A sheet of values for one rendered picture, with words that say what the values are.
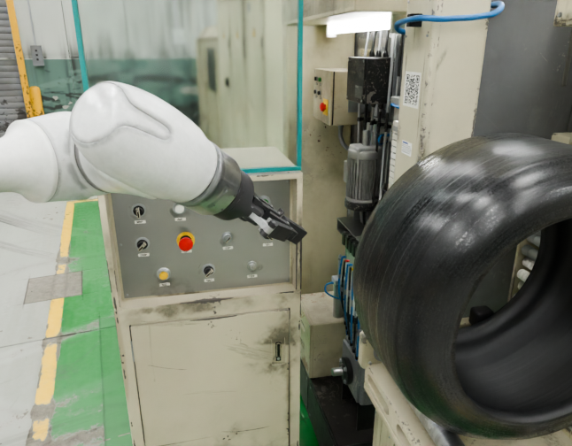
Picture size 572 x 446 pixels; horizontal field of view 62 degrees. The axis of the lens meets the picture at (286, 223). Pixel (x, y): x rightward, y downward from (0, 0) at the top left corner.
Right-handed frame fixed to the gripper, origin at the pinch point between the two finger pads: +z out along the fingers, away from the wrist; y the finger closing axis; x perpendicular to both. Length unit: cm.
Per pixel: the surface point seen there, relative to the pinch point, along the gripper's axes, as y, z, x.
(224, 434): -12, 73, -74
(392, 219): 7.5, 9.8, 13.4
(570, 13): -3, 24, 66
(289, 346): -17, 70, -38
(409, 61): -22, 21, 41
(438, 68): -13.3, 18.5, 42.4
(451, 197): 14.6, 4.7, 21.8
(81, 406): -82, 96, -148
